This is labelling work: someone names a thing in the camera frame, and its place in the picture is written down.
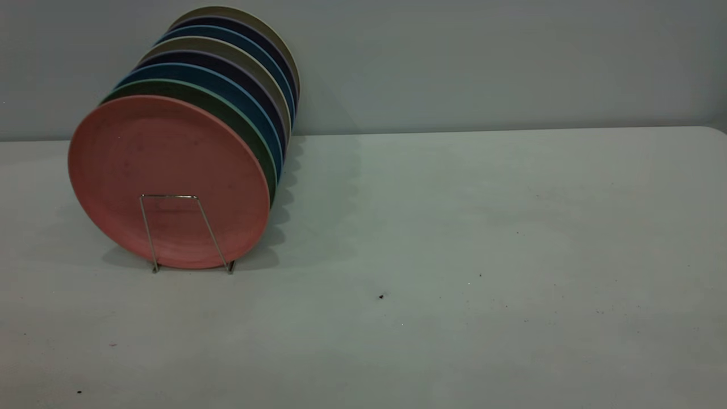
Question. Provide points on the dark purple round plate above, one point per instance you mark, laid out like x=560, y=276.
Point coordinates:
x=238, y=72
x=238, y=23

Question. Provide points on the blue round plate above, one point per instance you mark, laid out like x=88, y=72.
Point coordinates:
x=238, y=91
x=238, y=37

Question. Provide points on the beige round plate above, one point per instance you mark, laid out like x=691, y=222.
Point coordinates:
x=238, y=55
x=238, y=12

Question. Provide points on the pink round plate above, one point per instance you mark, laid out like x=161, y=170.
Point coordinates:
x=170, y=182

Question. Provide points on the green round plate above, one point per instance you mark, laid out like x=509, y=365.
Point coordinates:
x=238, y=113

